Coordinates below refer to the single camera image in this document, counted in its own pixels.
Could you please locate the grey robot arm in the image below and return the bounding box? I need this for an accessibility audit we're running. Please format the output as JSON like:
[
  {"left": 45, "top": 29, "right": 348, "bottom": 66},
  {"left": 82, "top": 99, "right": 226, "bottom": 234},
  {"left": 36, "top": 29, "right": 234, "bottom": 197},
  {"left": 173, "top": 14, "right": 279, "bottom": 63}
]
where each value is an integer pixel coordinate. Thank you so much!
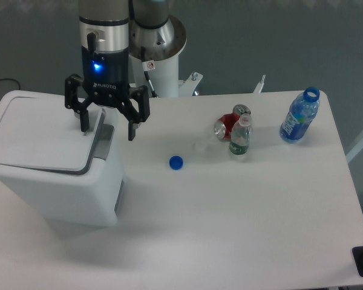
[{"left": 65, "top": 1, "right": 169, "bottom": 141}]

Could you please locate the white trash can body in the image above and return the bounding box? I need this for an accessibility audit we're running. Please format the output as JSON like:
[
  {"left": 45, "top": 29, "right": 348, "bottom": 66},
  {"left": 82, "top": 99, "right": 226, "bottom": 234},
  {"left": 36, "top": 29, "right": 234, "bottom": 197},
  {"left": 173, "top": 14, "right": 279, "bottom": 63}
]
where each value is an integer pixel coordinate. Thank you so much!
[{"left": 0, "top": 90, "right": 128, "bottom": 227}]

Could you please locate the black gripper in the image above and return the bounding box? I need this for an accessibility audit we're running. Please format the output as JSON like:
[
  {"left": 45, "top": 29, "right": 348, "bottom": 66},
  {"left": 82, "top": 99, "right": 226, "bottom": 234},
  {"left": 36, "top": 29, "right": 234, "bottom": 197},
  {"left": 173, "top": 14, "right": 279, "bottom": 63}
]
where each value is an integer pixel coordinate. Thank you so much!
[{"left": 64, "top": 47, "right": 150, "bottom": 141}]

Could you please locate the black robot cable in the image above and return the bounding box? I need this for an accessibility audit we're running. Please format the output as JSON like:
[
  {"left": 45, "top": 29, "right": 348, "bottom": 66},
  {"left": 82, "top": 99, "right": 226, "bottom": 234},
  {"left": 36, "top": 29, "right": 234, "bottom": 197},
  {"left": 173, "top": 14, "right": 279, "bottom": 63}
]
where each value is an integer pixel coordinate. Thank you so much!
[{"left": 140, "top": 46, "right": 160, "bottom": 98}]

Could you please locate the black floor cable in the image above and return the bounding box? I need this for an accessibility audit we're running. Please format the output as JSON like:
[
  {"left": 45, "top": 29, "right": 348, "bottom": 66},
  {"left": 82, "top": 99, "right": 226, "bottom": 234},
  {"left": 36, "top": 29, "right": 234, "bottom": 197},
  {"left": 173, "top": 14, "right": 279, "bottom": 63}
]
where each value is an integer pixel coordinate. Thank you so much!
[{"left": 0, "top": 77, "right": 21, "bottom": 91}]

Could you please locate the white trash can lid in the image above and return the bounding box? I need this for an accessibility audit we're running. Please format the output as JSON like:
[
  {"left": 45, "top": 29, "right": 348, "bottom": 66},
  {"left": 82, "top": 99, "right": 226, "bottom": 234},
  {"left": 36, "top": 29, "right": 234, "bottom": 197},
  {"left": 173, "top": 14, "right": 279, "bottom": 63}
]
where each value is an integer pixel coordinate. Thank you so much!
[{"left": 0, "top": 95, "right": 105, "bottom": 175}]

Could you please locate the crushed red soda can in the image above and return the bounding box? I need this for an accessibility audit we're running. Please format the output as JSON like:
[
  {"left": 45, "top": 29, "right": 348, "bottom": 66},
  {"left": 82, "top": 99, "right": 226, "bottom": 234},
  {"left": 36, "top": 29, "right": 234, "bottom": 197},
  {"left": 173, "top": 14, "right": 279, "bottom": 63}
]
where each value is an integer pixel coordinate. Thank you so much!
[{"left": 213, "top": 104, "right": 251, "bottom": 140}]

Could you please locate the clear green-label bottle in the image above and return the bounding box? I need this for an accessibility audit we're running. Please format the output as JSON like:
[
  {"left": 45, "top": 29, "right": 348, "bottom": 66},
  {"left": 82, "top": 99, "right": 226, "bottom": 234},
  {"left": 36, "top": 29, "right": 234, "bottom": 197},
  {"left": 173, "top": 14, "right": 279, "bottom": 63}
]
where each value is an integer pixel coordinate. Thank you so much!
[{"left": 229, "top": 113, "right": 252, "bottom": 156}]

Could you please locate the blue drink bottle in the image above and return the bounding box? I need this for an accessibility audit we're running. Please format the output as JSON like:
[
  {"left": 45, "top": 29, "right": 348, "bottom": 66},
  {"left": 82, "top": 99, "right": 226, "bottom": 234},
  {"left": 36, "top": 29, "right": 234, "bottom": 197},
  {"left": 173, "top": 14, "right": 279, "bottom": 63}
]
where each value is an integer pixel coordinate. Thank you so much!
[{"left": 280, "top": 86, "right": 320, "bottom": 143}]

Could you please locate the clear bottle cap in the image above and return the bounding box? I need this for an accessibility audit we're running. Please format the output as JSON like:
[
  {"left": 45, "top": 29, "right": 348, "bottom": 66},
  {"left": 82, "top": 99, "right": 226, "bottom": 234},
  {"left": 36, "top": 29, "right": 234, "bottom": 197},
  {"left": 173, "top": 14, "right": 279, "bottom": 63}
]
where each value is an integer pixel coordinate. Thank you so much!
[{"left": 194, "top": 140, "right": 207, "bottom": 152}]

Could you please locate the blue bottle cap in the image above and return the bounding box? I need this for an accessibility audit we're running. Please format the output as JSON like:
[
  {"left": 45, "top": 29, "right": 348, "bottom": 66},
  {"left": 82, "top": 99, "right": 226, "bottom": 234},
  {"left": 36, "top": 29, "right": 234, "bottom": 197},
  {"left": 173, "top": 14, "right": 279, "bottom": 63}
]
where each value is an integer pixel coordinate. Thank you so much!
[{"left": 169, "top": 155, "right": 184, "bottom": 170}]

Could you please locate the white metal base frame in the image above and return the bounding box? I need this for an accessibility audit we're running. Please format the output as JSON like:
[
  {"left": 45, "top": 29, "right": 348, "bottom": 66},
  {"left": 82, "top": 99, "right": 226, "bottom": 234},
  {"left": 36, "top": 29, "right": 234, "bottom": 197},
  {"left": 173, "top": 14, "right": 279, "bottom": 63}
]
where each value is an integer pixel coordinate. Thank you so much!
[{"left": 128, "top": 71, "right": 267, "bottom": 99}]

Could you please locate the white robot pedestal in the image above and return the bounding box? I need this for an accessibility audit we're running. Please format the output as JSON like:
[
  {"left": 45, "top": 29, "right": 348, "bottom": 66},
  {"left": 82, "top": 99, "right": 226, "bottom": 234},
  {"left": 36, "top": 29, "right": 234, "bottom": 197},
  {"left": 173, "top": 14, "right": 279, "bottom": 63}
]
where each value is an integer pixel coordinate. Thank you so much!
[{"left": 129, "top": 15, "right": 187, "bottom": 98}]

